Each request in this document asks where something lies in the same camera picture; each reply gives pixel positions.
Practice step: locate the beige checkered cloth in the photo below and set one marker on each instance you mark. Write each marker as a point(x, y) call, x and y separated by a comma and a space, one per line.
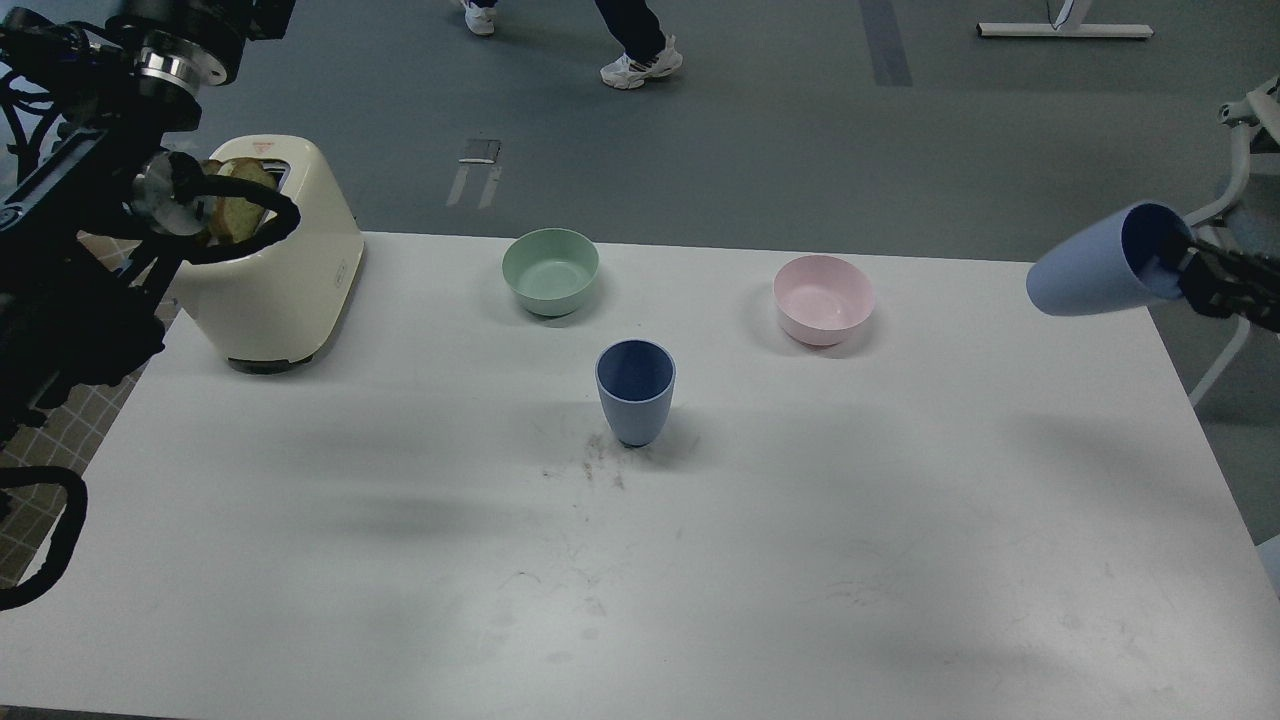
point(30, 512)

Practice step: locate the black robot arm image-left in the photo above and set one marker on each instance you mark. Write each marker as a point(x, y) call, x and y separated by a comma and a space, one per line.
point(102, 215)

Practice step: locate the white stand base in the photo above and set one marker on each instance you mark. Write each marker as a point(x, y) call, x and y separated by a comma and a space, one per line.
point(1070, 21)

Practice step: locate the right toast slice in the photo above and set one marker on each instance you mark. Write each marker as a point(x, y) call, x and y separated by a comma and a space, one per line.
point(235, 220)

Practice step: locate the person's white sneaker right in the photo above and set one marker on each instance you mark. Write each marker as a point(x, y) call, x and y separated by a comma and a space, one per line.
point(627, 74)

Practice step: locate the person's white sneaker left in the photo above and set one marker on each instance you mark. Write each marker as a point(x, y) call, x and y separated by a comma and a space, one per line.
point(479, 17)

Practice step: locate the pink bowl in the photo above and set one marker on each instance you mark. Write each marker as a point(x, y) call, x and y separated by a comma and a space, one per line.
point(821, 300)

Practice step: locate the cream toaster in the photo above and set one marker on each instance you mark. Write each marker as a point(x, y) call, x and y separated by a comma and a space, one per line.
point(275, 309)

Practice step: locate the green bowl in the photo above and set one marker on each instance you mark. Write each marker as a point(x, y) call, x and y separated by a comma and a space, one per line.
point(552, 271)

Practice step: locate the blue cup starting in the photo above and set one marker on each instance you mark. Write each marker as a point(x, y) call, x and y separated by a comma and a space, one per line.
point(1112, 265)
point(635, 380)

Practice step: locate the person's white sneaker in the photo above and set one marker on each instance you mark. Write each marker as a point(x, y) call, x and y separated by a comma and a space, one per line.
point(627, 74)
point(479, 17)

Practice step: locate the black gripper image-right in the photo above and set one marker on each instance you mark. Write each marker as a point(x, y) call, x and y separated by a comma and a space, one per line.
point(1213, 285)

